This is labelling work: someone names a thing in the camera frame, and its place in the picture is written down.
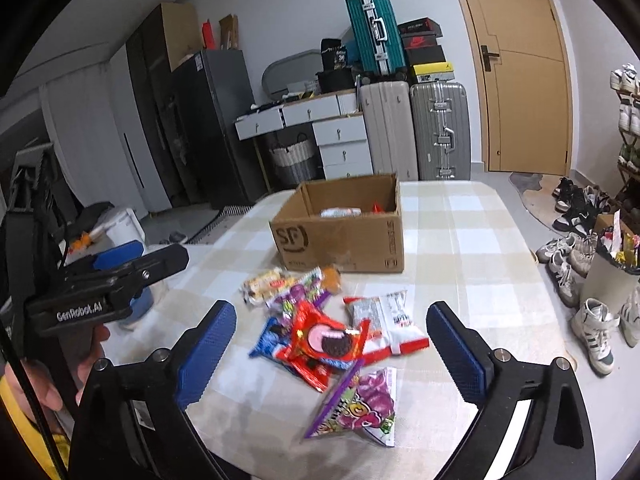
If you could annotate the black red shoebox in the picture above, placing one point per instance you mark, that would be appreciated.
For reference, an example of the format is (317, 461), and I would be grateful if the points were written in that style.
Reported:
(420, 35)

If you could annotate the brown cardboard box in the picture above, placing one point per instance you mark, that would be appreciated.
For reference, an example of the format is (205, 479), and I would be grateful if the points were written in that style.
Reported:
(340, 245)

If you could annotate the black printed bag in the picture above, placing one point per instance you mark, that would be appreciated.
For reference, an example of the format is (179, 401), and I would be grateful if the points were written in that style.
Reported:
(334, 55)

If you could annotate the small red snack packet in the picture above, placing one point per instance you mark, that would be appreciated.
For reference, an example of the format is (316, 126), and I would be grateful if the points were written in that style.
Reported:
(377, 208)

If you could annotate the red cookie packet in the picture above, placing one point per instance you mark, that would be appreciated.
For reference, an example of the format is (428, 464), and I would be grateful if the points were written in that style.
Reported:
(320, 340)

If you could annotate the black cloth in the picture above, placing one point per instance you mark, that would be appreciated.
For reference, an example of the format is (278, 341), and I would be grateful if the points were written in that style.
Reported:
(90, 217)

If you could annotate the white plastic container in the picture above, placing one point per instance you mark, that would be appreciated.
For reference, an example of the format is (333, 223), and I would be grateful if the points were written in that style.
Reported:
(122, 225)

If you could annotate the grey oval board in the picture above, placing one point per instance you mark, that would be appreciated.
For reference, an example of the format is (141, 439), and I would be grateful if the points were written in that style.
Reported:
(290, 70)

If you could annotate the large cardboard carton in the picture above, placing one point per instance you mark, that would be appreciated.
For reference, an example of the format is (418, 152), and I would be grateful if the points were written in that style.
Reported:
(180, 30)

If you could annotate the black storage box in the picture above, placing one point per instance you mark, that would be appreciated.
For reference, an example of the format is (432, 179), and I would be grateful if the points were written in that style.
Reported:
(335, 81)

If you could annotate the tall dark cabinet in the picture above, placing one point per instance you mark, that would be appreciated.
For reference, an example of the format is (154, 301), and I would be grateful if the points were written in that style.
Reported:
(150, 85)

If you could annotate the blue cookie packet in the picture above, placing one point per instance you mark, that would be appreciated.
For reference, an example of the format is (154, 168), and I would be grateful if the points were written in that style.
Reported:
(267, 340)

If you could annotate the beige suitcase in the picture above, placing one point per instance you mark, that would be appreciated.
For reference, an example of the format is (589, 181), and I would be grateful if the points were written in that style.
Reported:
(387, 130)

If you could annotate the person's left forearm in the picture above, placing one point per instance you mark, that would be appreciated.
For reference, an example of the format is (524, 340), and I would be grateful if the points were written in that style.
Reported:
(25, 440)

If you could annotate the brown paper bag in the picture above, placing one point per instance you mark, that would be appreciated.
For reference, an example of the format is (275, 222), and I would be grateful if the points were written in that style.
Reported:
(229, 32)

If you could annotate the purple candy packet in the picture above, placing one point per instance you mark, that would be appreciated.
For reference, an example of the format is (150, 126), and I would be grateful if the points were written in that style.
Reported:
(360, 405)
(295, 292)

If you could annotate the silver suitcase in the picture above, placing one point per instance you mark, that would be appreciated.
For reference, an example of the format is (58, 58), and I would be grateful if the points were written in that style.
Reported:
(440, 130)

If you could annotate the grey slippers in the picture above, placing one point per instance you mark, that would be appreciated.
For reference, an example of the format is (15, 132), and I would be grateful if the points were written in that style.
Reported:
(177, 237)

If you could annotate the white desk with drawers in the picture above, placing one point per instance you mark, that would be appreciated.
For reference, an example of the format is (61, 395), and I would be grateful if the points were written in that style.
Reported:
(345, 160)

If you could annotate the yellow white cake packet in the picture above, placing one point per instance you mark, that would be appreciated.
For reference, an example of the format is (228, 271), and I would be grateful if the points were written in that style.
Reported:
(262, 287)

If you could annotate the red bag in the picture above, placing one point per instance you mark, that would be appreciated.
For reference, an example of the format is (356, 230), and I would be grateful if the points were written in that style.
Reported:
(208, 35)

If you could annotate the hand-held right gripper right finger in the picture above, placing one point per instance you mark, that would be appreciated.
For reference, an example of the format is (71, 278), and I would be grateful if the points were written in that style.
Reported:
(455, 355)

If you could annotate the white red snack packet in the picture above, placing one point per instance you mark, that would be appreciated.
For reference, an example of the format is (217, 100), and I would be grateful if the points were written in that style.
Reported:
(390, 325)

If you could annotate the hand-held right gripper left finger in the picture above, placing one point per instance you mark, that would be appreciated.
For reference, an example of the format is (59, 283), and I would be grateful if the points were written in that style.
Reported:
(207, 350)

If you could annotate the woven laundry basket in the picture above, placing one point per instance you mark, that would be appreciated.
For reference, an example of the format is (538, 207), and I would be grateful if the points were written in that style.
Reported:
(295, 160)

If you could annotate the pile of sneakers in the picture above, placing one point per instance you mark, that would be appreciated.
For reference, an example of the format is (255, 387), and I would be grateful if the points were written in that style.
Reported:
(595, 330)

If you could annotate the yellow black shoebox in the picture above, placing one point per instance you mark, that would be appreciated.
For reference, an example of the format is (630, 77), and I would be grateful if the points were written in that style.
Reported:
(430, 72)

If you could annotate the beige round rug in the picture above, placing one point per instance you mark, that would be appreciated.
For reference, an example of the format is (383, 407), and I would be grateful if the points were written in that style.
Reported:
(542, 210)

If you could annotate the white trash bin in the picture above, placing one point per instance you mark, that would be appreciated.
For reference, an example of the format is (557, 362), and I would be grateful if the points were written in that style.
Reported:
(605, 280)

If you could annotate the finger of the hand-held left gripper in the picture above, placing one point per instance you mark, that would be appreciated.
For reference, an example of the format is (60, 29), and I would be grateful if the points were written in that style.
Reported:
(160, 260)
(120, 254)

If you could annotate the black refrigerator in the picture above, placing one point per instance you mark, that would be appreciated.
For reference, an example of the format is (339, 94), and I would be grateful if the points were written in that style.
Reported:
(215, 125)

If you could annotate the person's left hand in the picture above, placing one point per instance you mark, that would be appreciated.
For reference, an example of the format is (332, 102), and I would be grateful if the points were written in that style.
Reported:
(42, 385)

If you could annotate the white wardrobe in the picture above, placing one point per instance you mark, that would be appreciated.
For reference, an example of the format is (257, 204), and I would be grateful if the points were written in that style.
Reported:
(100, 125)

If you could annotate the orange bread packet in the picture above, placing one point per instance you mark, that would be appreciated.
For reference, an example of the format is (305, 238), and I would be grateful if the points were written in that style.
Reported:
(331, 280)

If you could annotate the wooden door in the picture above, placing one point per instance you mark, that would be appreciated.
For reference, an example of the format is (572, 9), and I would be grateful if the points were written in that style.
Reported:
(525, 85)

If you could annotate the small grey mat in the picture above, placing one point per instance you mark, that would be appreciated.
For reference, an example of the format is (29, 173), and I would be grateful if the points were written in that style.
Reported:
(525, 182)

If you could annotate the teal suitcase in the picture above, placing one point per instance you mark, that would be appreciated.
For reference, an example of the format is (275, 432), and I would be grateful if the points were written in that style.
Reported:
(367, 35)

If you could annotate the small cardboard box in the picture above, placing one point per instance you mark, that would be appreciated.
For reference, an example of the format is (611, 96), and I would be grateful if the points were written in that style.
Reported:
(602, 222)

